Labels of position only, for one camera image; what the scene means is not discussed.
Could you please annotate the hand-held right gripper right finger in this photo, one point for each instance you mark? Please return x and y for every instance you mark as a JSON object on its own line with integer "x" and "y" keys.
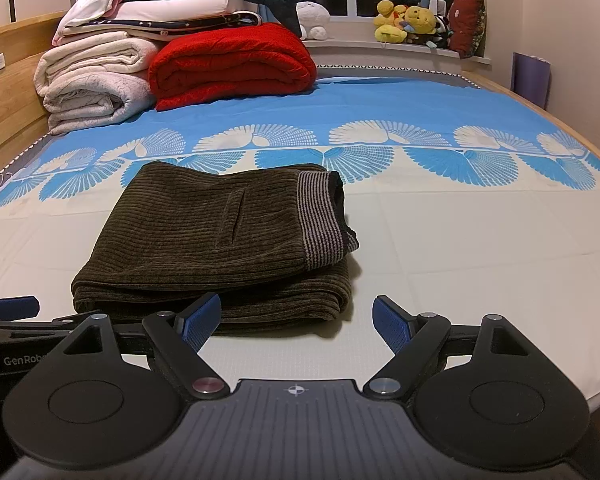
{"x": 392, "y": 325}

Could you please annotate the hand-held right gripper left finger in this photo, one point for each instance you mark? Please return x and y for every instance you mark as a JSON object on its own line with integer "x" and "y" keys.
{"x": 200, "y": 322}

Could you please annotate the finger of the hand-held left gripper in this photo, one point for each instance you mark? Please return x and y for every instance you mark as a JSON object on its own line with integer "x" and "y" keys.
{"x": 12, "y": 307}

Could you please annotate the blue white printed bedsheet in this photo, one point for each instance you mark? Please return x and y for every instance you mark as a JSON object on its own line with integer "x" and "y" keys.
{"x": 430, "y": 240}

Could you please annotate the red folded blanket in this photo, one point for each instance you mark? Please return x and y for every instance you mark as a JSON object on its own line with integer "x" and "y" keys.
{"x": 230, "y": 65}

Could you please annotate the white window sill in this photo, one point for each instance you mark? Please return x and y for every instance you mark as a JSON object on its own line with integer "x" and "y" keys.
{"x": 370, "y": 52}

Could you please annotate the purple bag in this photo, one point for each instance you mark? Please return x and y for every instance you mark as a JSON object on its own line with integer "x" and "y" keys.
{"x": 530, "y": 80}

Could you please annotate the black white striped plush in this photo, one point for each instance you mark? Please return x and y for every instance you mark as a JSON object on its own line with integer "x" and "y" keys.
{"x": 445, "y": 32}

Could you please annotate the dark star-print folded blanket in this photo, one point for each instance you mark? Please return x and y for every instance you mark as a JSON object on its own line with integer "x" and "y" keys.
{"x": 180, "y": 24}

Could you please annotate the yellow duck plush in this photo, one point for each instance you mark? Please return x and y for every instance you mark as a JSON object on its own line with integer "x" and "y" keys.
{"x": 389, "y": 25}

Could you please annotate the yellow bear plush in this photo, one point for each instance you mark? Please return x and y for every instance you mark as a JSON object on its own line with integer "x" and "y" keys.
{"x": 421, "y": 22}

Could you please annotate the red cushion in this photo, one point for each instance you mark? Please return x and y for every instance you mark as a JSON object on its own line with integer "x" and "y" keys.
{"x": 467, "y": 25}

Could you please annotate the pink and white cloth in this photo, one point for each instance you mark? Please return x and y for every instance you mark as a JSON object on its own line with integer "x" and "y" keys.
{"x": 92, "y": 5}

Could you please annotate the white plush toy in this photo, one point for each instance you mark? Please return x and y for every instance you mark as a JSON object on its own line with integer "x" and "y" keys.
{"x": 312, "y": 20}

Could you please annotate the white pillow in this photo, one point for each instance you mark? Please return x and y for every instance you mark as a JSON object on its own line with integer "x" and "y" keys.
{"x": 180, "y": 5}

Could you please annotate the white comb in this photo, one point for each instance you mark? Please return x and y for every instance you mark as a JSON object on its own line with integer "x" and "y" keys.
{"x": 437, "y": 6}

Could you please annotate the wooden bed frame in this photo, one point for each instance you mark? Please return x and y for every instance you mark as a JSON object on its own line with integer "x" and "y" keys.
{"x": 10, "y": 110}

